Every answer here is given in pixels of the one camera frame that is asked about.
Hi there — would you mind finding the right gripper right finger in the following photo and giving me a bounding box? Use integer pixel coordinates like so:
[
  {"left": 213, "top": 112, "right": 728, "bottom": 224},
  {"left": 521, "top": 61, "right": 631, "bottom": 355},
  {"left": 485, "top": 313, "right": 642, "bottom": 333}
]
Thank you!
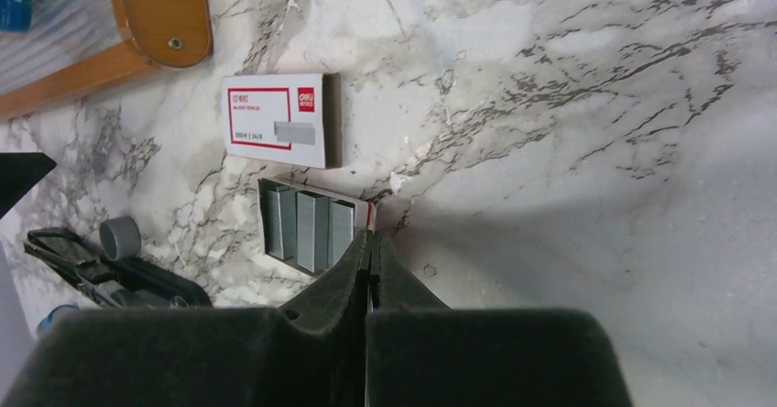
[{"left": 366, "top": 233, "right": 632, "bottom": 406}]

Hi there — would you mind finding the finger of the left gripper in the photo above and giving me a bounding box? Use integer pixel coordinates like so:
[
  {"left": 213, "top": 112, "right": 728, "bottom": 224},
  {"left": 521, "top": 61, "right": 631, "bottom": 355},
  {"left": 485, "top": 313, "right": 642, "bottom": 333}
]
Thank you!
[{"left": 0, "top": 152, "right": 57, "bottom": 217}]

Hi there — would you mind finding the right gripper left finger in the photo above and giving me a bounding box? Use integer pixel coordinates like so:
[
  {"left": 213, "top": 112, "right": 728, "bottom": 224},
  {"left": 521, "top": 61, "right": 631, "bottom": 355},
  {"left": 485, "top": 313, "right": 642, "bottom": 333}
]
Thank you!
[{"left": 3, "top": 230, "right": 372, "bottom": 406}]

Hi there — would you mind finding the grey staple strip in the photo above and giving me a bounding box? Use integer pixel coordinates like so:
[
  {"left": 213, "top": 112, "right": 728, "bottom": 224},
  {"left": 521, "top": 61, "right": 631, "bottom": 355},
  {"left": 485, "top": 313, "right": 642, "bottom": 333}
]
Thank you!
[
  {"left": 296, "top": 191, "right": 330, "bottom": 274},
  {"left": 328, "top": 200, "right": 355, "bottom": 267},
  {"left": 264, "top": 184, "right": 296, "bottom": 260}
]

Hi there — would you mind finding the black stapler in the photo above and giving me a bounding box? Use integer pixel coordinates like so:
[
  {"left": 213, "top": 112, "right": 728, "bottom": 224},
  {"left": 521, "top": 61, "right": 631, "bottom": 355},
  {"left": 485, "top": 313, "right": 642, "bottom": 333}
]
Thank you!
[{"left": 24, "top": 227, "right": 212, "bottom": 308}]

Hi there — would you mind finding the small red staples box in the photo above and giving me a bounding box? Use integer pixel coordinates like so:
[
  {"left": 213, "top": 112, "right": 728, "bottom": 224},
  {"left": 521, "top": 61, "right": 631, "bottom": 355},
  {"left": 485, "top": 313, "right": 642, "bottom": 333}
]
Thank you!
[{"left": 220, "top": 73, "right": 343, "bottom": 170}]

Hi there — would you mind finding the small dark round cap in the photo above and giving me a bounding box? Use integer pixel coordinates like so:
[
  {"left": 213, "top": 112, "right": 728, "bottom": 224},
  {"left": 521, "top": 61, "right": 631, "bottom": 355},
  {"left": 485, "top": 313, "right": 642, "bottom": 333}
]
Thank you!
[{"left": 99, "top": 215, "right": 142, "bottom": 261}]

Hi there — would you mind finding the blue white plastic jar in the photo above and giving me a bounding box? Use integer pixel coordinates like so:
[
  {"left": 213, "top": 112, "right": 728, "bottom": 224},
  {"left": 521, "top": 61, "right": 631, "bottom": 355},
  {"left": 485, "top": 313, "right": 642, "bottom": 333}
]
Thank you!
[{"left": 1, "top": 0, "right": 32, "bottom": 32}]

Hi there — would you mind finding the orange wooden shelf rack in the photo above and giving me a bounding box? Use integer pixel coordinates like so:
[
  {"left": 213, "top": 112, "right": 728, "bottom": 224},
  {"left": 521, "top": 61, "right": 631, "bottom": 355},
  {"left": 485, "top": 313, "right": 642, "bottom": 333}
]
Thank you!
[{"left": 1, "top": 0, "right": 213, "bottom": 119}]

